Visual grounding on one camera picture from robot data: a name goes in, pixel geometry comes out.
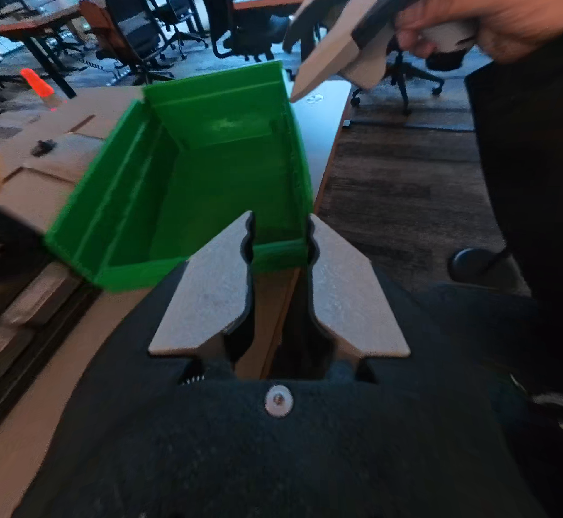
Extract person's dark trousers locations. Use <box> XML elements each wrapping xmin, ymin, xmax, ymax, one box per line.
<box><xmin>413</xmin><ymin>57</ymin><xmax>563</xmax><ymax>518</ymax></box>

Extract orange red object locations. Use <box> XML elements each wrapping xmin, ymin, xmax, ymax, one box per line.
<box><xmin>20</xmin><ymin>67</ymin><xmax>56</xmax><ymax>100</ymax></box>

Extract bank of clear drawers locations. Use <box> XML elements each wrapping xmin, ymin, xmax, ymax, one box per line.
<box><xmin>0</xmin><ymin>262</ymin><xmax>85</xmax><ymax>374</ymax></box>

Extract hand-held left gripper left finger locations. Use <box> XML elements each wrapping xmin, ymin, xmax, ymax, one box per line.
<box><xmin>149</xmin><ymin>210</ymin><xmax>257</xmax><ymax>358</ymax></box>

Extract green plastic bin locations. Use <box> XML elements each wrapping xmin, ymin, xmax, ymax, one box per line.
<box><xmin>44</xmin><ymin>60</ymin><xmax>315</xmax><ymax>292</ymax></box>

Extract person's black shoe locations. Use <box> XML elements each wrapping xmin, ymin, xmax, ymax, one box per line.
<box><xmin>449</xmin><ymin>248</ymin><xmax>513</xmax><ymax>285</ymax></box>

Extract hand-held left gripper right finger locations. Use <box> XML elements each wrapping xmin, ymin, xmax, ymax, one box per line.
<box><xmin>306</xmin><ymin>214</ymin><xmax>411</xmax><ymax>360</ymax></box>

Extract person's right hand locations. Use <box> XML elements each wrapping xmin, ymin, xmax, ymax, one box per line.
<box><xmin>394</xmin><ymin>0</ymin><xmax>563</xmax><ymax>64</ymax></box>

